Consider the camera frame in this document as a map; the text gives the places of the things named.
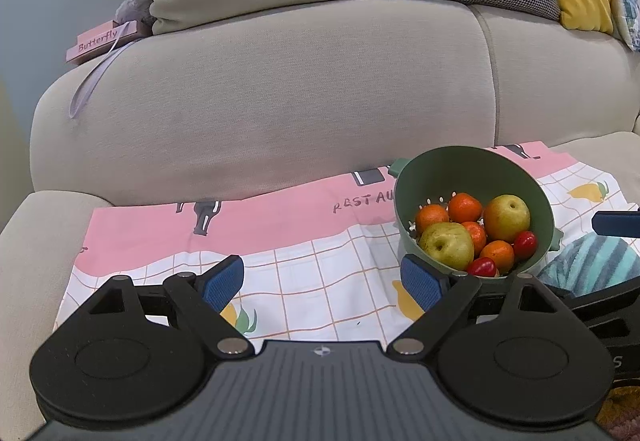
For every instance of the pink lettered box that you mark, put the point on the pink lettered box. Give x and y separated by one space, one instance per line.
100 41

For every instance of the orange mandarin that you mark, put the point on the orange mandarin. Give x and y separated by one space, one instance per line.
497 255
477 236
465 207
432 218

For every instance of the blue patterned cushion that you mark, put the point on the blue patterned cushion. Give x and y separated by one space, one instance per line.
625 6

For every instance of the lilac ribbon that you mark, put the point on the lilac ribbon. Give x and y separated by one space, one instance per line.
95 78

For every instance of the yellow shaggy rug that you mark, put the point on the yellow shaggy rug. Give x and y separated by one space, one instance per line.
622 413

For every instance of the green plastic colander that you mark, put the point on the green plastic colander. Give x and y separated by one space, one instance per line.
450 171

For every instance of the beige fabric sofa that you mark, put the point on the beige fabric sofa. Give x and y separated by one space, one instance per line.
275 96

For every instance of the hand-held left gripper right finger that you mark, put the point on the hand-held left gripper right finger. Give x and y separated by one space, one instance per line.
420 283

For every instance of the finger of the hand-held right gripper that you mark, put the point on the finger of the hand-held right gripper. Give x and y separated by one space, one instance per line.
617 224
590 305

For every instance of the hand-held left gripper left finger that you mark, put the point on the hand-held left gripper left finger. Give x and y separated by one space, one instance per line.
225 281

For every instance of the teal striped cloth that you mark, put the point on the teal striped cloth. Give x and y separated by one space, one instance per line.
590 266

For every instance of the pink and white printed cloth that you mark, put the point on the pink and white printed cloth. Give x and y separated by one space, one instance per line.
300 221

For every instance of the grey plush toy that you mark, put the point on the grey plush toy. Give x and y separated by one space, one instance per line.
135 13

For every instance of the yellow-green pear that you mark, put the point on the yellow-green pear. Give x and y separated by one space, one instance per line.
446 245

